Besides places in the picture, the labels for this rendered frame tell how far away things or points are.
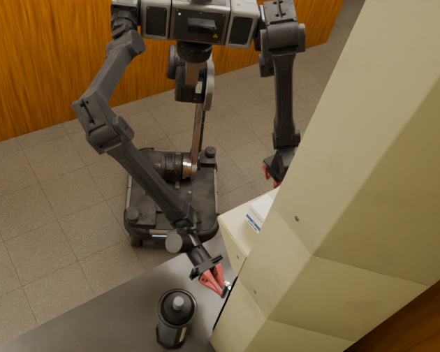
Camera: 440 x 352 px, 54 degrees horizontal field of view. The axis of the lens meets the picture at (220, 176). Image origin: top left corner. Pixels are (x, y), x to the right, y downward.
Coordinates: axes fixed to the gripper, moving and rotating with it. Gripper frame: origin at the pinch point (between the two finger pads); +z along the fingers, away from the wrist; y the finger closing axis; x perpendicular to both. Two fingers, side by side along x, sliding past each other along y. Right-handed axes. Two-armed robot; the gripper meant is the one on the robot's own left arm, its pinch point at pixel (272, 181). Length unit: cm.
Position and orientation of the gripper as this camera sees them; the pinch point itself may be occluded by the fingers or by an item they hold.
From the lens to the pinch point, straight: 157.7
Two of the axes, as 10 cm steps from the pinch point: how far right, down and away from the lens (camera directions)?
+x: 8.2, -3.5, 4.5
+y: 5.4, 7.2, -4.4
